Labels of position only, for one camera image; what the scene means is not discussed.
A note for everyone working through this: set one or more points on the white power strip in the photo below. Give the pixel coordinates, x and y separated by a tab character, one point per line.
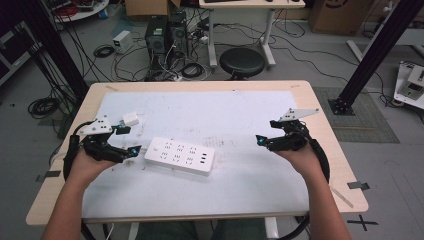
180	156

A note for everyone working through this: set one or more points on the white plug adapter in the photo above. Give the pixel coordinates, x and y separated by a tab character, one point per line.
130	119

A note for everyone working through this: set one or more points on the person's right hand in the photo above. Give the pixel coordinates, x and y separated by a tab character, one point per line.
305	161

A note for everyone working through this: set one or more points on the white desk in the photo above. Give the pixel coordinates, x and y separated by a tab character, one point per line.
253	4

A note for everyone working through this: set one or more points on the black round stool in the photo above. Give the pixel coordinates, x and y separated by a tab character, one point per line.
242	61

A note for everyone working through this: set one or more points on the white table mat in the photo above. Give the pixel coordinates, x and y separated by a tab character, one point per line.
200	113

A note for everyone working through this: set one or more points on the black metal stand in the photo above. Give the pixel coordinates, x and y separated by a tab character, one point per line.
373	50
56	50

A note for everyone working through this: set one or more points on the white device on floor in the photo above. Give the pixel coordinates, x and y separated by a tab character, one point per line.
411	85

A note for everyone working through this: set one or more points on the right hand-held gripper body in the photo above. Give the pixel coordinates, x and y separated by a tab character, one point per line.
290	141

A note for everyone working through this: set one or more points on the black computer tower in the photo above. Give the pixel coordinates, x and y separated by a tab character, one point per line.
156	41

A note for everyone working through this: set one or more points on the white power supply box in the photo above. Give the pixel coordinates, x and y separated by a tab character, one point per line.
122	40

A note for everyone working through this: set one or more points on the black tape cross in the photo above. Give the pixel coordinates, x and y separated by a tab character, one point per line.
362	222

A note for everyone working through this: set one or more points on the person's left hand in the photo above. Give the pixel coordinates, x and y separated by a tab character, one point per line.
85	168

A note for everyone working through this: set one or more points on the round white table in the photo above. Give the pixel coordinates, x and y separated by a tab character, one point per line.
80	10

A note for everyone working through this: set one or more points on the thin wooden stick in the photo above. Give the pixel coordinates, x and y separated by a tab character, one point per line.
341	197

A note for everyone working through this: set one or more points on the large cardboard box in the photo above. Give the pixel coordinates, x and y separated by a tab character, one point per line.
340	15

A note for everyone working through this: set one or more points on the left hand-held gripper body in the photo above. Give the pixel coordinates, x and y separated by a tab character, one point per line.
96	128

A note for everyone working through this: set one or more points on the small cardboard box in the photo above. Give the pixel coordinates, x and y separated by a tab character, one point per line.
146	7

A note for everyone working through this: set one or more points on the grey computer tower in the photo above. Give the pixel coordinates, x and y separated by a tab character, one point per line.
178	33

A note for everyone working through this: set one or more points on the grey floor mat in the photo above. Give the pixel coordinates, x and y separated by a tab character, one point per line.
363	123

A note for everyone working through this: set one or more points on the grey tape strip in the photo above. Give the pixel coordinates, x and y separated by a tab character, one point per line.
50	175
358	185

